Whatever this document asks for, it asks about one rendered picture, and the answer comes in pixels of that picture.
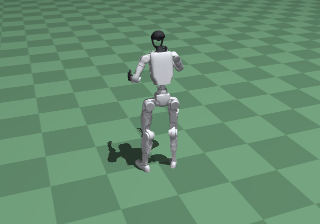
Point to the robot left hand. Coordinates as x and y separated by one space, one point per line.
129 75

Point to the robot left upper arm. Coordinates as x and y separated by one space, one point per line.
140 67

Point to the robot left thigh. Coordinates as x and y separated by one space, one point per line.
146 116

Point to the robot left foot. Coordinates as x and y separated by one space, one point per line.
146 168

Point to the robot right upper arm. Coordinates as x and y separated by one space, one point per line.
177 61

